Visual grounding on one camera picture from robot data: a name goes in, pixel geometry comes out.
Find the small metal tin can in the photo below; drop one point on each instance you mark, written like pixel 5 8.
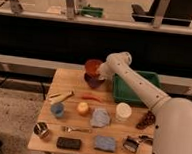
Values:
pixel 41 129

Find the yellow-handled peeler tool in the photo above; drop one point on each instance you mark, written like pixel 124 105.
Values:
pixel 56 98

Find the blue rectangular sponge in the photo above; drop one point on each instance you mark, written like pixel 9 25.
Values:
pixel 105 143

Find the black rectangular sponge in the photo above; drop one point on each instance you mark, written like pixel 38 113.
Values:
pixel 69 144

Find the blue plastic cup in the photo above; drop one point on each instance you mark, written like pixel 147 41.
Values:
pixel 57 110

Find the yellow orange fruit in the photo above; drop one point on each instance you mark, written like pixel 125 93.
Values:
pixel 83 108

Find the red chili pepper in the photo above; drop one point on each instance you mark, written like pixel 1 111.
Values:
pixel 91 98

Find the silver metal fork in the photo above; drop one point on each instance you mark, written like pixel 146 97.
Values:
pixel 70 129

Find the crumpled light blue cloth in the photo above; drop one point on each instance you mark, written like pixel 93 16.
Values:
pixel 100 118

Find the red bowl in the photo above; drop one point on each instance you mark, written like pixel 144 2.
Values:
pixel 91 67

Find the black chair base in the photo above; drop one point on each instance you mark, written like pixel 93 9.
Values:
pixel 178 13

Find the green object on shelf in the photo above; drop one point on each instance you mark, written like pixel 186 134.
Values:
pixel 92 11

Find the brown grape bunch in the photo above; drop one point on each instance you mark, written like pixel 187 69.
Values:
pixel 147 120

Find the green plastic tray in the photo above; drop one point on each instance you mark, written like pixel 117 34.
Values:
pixel 123 93

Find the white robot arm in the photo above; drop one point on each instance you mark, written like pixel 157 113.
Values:
pixel 173 121

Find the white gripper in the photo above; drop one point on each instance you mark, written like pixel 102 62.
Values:
pixel 103 71

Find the white lidded container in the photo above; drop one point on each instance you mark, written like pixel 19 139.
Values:
pixel 123 112

